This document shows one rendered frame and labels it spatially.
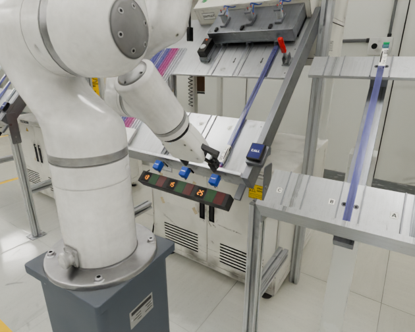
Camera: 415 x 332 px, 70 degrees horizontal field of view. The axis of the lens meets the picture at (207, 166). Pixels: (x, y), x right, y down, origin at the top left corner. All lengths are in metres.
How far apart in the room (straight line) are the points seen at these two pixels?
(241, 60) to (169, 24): 0.58
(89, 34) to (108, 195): 0.22
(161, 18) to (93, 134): 0.28
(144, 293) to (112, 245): 0.12
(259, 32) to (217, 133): 0.41
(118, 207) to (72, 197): 0.07
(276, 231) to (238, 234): 0.19
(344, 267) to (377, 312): 0.69
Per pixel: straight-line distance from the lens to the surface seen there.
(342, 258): 0.92
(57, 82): 0.50
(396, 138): 2.71
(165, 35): 0.63
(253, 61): 1.13
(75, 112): 0.46
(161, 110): 0.58
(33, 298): 1.68
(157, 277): 0.60
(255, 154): 0.81
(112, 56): 0.40
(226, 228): 1.35
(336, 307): 1.02
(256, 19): 1.22
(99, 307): 0.49
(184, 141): 0.65
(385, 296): 1.70
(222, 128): 0.96
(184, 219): 1.49
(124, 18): 0.40
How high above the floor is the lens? 1.03
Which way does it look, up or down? 20 degrees down
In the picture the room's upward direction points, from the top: straight up
